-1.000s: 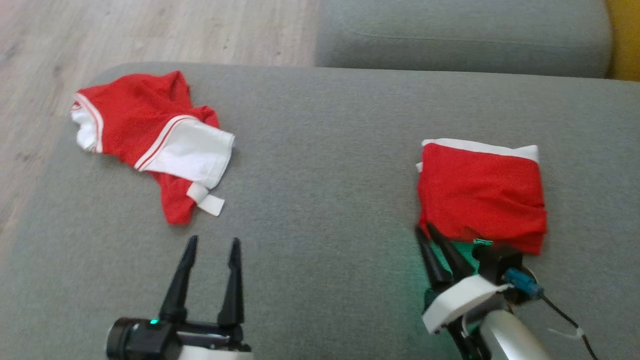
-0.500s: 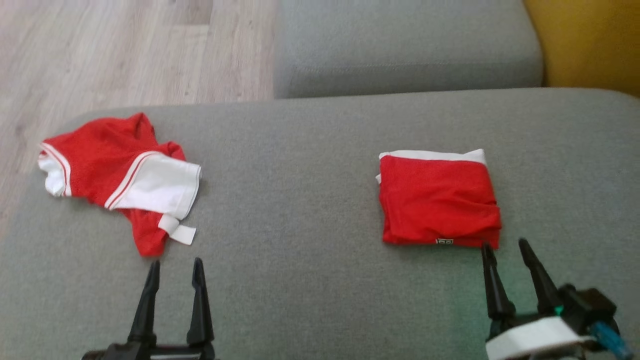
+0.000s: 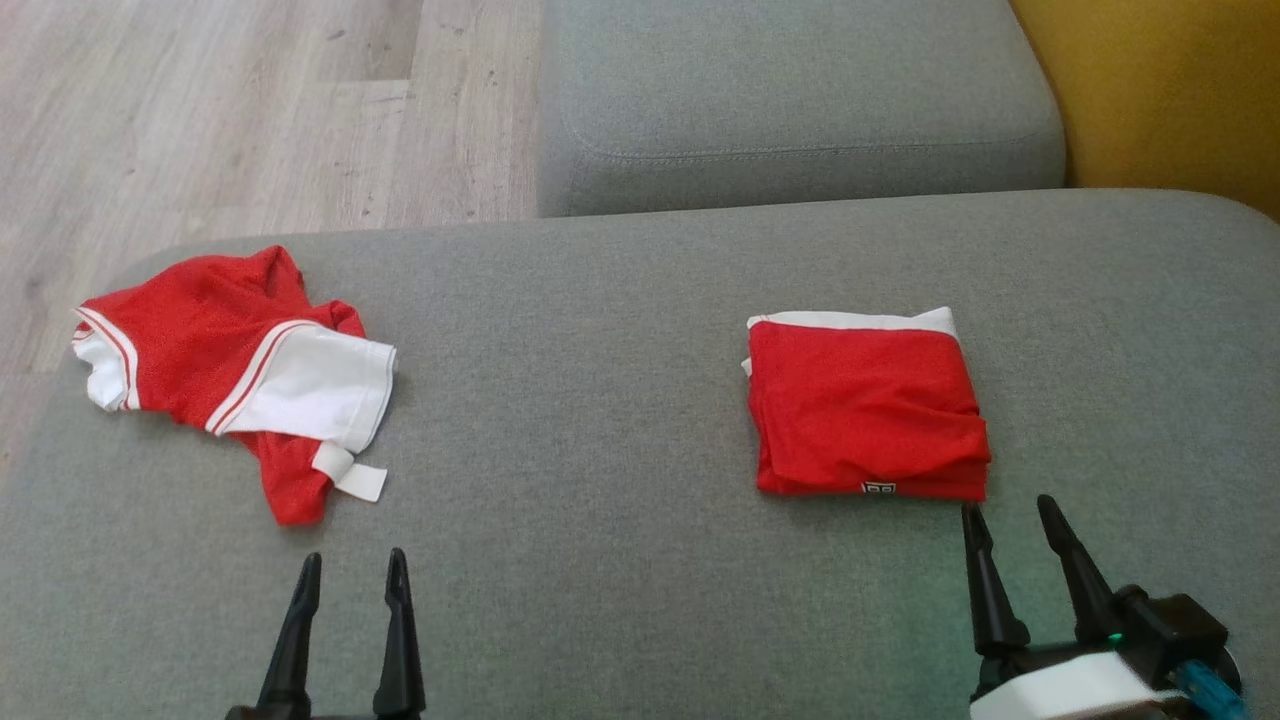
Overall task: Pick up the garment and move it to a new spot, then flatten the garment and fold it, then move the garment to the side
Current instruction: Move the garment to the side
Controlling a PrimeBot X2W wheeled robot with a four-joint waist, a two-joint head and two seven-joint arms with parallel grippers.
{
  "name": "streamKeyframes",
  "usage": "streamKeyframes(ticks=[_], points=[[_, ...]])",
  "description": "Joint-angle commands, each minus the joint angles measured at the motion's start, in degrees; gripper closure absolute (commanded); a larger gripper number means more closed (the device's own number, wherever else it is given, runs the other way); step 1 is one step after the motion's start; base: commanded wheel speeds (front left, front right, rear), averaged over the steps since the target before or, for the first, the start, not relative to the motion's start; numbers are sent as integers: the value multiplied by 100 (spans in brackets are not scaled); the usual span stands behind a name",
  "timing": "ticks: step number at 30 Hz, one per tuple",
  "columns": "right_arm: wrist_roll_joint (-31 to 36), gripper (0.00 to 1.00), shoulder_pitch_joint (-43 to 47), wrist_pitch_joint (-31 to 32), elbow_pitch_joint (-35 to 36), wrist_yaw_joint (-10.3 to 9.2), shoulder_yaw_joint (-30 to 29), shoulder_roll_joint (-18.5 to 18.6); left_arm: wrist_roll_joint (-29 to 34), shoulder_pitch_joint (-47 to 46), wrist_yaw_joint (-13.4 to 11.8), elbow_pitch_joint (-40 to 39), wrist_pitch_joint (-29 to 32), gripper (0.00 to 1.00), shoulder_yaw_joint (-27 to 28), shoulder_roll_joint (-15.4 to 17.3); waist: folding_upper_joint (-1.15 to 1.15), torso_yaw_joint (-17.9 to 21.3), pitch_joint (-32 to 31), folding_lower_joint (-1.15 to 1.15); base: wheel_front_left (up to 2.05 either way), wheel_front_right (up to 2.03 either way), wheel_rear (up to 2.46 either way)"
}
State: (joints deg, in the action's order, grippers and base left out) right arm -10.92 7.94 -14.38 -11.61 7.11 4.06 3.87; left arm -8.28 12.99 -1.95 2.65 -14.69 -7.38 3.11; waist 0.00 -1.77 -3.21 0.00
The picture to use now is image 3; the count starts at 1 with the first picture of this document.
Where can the red and white jersey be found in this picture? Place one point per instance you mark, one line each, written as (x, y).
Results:
(190, 330)

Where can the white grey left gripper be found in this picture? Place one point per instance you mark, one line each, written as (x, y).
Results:
(330, 716)

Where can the grey sofa back cushion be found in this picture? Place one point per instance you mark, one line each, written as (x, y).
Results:
(800, 90)

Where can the red shorts with white waistband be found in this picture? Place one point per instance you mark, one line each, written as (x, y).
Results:
(860, 410)

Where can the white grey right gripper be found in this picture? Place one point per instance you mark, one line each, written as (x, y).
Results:
(1070, 690)

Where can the grey fabric sofa seat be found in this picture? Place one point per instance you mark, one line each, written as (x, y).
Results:
(600, 400)

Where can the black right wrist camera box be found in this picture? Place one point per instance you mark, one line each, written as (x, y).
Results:
(1175, 625)

